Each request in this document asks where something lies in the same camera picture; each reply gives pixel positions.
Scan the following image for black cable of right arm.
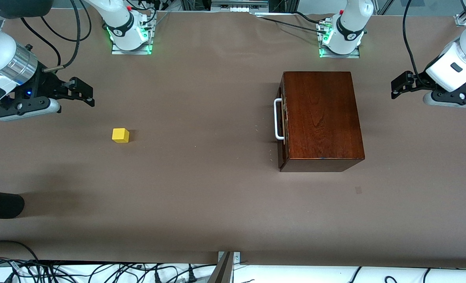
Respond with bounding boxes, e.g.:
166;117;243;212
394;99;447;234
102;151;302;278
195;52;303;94
20;0;93;73

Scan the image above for black looped cable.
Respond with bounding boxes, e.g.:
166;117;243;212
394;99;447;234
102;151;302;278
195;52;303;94
0;241;41;263

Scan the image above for wooden drawer with white handle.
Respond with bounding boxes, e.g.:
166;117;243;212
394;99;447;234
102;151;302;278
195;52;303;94
274;77;289;169

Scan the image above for tangled black cables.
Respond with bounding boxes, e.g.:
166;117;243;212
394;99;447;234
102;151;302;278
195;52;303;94
0;257;218;283

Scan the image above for metal base plate left arm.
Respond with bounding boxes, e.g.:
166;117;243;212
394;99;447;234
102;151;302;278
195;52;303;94
319;22;361;59

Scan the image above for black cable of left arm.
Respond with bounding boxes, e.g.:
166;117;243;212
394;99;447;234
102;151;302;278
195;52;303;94
403;0;426;79

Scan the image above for silver device with ports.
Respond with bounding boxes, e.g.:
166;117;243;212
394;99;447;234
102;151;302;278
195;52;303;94
211;0;270;12

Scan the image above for short black table cable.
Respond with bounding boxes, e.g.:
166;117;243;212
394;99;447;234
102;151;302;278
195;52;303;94
290;11;330;25

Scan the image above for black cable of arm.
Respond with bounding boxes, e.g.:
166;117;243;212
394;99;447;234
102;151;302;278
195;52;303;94
20;0;93;73
403;0;426;79

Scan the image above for long black table cable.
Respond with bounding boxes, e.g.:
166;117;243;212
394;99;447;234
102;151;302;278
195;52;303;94
261;17;325;33

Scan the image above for black cylindrical object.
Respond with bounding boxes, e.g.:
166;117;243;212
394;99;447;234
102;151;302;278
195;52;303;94
0;190;25;219

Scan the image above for grey metal bracket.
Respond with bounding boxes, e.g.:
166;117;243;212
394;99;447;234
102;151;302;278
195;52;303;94
207;252;241;283

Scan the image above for yellow wooden block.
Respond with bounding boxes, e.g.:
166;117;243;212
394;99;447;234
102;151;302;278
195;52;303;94
112;128;130;143

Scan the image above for metal base plate right arm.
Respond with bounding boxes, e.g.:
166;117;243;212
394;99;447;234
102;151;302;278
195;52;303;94
111;12;155;55

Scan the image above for dark wooden drawer cabinet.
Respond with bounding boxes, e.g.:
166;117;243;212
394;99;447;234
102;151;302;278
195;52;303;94
282;71;365;173

